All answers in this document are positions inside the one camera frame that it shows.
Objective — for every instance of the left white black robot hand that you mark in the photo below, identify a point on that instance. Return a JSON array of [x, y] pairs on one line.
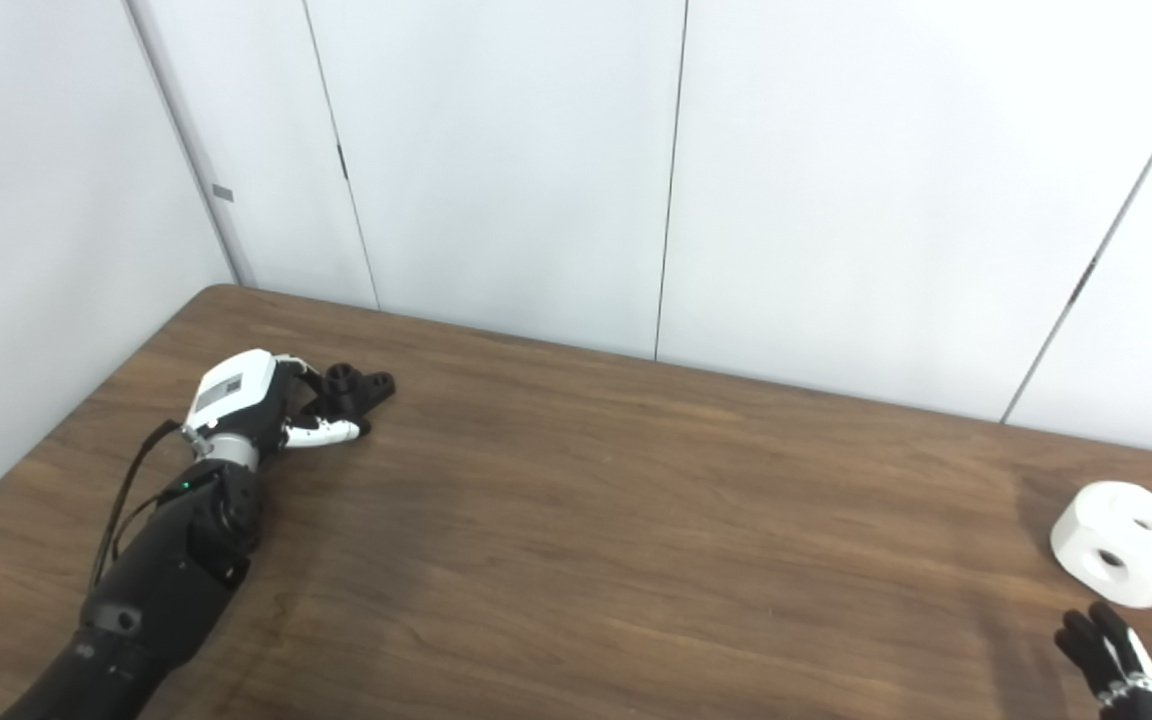
[[236, 390]]

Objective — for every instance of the round white piece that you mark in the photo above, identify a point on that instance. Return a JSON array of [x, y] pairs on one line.
[[1086, 522]]

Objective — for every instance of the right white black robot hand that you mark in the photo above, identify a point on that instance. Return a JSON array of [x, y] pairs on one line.
[[1116, 670]]

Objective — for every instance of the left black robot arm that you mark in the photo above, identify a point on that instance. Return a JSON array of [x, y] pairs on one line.
[[166, 580]]

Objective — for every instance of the black flanged holder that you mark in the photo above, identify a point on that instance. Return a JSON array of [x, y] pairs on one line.
[[361, 388]]

